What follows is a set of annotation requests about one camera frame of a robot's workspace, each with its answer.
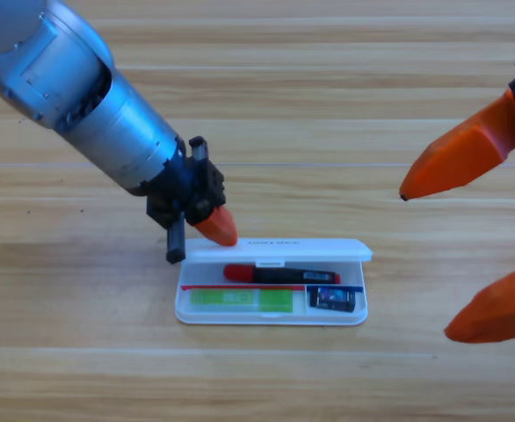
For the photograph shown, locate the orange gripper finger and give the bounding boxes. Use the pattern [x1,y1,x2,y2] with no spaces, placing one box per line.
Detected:
[193,205,240,248]
[443,258,515,345]
[399,87,515,203]

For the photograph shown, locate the green white highlighter pen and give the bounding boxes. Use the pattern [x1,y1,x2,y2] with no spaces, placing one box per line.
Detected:
[189,287,295,315]

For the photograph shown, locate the red black marker pen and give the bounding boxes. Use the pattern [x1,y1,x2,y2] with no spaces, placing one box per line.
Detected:
[222,262,343,286]

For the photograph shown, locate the white Unitree pencil case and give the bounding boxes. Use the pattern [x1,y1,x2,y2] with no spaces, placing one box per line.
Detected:
[174,236,374,326]

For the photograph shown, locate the blue black eraser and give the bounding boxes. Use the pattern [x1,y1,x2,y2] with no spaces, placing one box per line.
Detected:
[308,285,358,314]

